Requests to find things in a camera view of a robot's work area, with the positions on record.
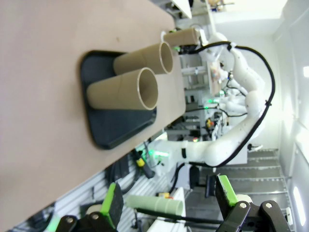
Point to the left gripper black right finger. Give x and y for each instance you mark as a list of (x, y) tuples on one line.
[(227, 193)]

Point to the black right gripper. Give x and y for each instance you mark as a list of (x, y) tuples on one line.
[(193, 48)]

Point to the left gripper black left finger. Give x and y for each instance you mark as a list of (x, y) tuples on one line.
[(113, 205)]

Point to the tall brown paper cup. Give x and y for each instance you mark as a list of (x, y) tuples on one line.
[(137, 60), (113, 91), (181, 36)]

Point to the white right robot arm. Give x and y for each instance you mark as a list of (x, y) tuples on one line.
[(222, 145)]

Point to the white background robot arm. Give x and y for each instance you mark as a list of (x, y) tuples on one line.
[(235, 104)]

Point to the dark blue box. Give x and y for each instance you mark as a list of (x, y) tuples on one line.
[(210, 186)]

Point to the large white table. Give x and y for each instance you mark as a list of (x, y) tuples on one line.
[(183, 8)]

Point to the pale green tube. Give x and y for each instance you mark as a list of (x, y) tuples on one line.
[(154, 204)]

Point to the thin black rod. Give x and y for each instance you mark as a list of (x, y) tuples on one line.
[(193, 218)]

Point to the yellow black connector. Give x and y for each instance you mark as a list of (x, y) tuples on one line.
[(139, 161)]

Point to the emergency stop button box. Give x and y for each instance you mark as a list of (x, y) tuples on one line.
[(165, 194)]

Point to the wooden board with items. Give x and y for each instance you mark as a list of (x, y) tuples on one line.
[(214, 77)]

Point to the black plastic tray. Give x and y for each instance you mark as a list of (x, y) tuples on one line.
[(116, 125)]

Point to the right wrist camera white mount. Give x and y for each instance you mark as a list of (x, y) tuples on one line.
[(202, 38)]

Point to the aluminium extrusion table frame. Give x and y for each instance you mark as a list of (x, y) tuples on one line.
[(79, 193)]

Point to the metal frame shelf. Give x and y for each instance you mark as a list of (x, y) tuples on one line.
[(193, 72)]

